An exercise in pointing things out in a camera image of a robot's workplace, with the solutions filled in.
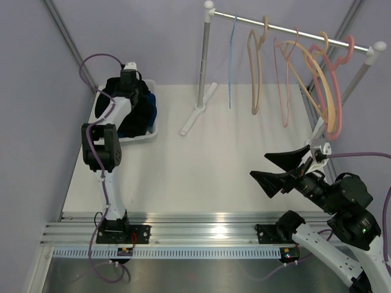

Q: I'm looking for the black t-shirt back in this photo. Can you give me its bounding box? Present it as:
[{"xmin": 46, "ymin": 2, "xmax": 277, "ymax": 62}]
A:
[{"xmin": 94, "ymin": 77, "xmax": 152, "ymax": 137}]

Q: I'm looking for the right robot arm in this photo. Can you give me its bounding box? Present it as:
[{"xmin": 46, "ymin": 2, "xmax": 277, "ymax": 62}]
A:
[{"xmin": 250, "ymin": 143, "xmax": 390, "ymax": 292}]

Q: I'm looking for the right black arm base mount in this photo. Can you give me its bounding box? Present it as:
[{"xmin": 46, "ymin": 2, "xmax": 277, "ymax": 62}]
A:
[{"xmin": 254, "ymin": 223, "xmax": 294, "ymax": 244}]

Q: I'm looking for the aluminium rail frame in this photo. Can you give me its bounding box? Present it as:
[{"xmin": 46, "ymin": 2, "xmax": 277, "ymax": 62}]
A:
[{"xmin": 39, "ymin": 210, "xmax": 352, "ymax": 248}]

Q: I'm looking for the light blue wire hanger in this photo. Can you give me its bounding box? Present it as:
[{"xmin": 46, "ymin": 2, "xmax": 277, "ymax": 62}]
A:
[{"xmin": 228, "ymin": 14, "xmax": 237, "ymax": 109}]

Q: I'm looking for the white perforated cable duct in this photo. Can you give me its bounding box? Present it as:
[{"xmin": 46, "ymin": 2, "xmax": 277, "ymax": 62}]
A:
[{"xmin": 53, "ymin": 245, "xmax": 280, "ymax": 259}]

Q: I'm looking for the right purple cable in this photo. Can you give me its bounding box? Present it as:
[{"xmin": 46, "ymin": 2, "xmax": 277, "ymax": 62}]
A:
[{"xmin": 325, "ymin": 151, "xmax": 391, "ymax": 266}]

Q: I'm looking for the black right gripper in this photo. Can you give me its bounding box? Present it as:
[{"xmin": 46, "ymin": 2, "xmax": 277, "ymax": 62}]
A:
[{"xmin": 250, "ymin": 144, "xmax": 339, "ymax": 214}]

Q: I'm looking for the right small circuit board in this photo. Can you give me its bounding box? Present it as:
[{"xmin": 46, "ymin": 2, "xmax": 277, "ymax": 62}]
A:
[{"xmin": 279, "ymin": 247, "xmax": 301, "ymax": 263}]

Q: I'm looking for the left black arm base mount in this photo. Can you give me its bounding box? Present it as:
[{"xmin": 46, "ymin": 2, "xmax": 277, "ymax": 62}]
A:
[{"xmin": 95, "ymin": 225, "xmax": 152, "ymax": 244}]

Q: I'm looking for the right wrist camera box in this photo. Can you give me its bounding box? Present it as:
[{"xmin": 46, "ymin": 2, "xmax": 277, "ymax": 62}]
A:
[{"xmin": 306, "ymin": 142, "xmax": 332, "ymax": 173}]

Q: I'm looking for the white plastic basket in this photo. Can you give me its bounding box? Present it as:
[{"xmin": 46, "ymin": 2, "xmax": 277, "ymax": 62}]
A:
[{"xmin": 91, "ymin": 78, "xmax": 160, "ymax": 146}]

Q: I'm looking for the small circuit board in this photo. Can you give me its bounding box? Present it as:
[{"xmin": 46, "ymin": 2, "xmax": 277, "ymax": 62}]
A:
[
  {"xmin": 117, "ymin": 247, "xmax": 134, "ymax": 257},
  {"xmin": 279, "ymin": 247, "xmax": 301, "ymax": 263}
]

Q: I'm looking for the white metal clothes rack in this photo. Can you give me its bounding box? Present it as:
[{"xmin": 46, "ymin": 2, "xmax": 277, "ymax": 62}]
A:
[{"xmin": 180, "ymin": 1, "xmax": 387, "ymax": 142}]

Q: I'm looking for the pink plastic hanger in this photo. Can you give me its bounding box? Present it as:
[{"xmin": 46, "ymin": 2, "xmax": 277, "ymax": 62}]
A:
[{"xmin": 303, "ymin": 31, "xmax": 355, "ymax": 140}]

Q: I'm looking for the left small circuit board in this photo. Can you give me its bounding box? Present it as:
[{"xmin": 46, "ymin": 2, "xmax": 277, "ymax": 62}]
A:
[{"xmin": 117, "ymin": 247, "xmax": 134, "ymax": 257}]

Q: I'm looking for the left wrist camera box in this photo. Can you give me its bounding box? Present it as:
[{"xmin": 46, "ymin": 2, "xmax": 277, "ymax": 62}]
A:
[{"xmin": 121, "ymin": 62, "xmax": 137, "ymax": 71}]

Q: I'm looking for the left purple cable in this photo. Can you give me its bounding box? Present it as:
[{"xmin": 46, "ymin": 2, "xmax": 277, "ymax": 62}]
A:
[{"xmin": 78, "ymin": 53, "xmax": 131, "ymax": 284}]

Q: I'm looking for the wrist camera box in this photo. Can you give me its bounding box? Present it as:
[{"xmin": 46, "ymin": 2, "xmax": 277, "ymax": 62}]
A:
[
  {"xmin": 121, "ymin": 62, "xmax": 137, "ymax": 71},
  {"xmin": 306, "ymin": 142, "xmax": 332, "ymax": 173}
]

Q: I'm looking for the beige wooden hanger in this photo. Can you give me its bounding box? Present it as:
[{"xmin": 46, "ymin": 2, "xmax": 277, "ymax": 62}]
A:
[
  {"xmin": 278, "ymin": 32, "xmax": 341, "ymax": 134},
  {"xmin": 247, "ymin": 15, "xmax": 269, "ymax": 115}
]

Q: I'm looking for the blue t-shirt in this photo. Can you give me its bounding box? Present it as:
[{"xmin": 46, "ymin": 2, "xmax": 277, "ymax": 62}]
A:
[{"xmin": 146, "ymin": 92, "xmax": 158, "ymax": 128}]

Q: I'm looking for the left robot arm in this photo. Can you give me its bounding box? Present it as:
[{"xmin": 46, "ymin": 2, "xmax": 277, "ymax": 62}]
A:
[{"xmin": 81, "ymin": 78, "xmax": 131, "ymax": 244}]

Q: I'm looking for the pink wire hanger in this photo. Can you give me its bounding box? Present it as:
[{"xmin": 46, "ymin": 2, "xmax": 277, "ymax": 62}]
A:
[{"xmin": 272, "ymin": 27, "xmax": 300, "ymax": 128}]

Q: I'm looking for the purple cable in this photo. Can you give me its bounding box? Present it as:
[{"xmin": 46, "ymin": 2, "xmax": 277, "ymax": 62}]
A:
[
  {"xmin": 78, "ymin": 53, "xmax": 131, "ymax": 284},
  {"xmin": 325, "ymin": 151, "xmax": 391, "ymax": 266}
]

